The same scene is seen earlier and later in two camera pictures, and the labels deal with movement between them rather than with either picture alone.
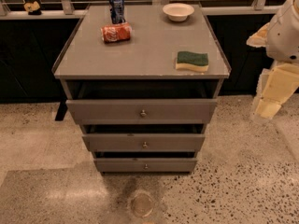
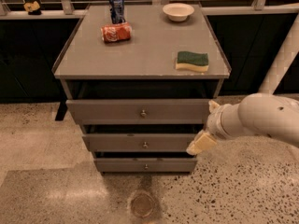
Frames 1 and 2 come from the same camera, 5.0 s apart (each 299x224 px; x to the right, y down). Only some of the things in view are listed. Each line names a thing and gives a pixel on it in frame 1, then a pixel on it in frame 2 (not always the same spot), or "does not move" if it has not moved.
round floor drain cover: [142, 204] does not move
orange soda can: [116, 32] does not move
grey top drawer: [141, 111] does not move
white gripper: [284, 36] → [214, 122]
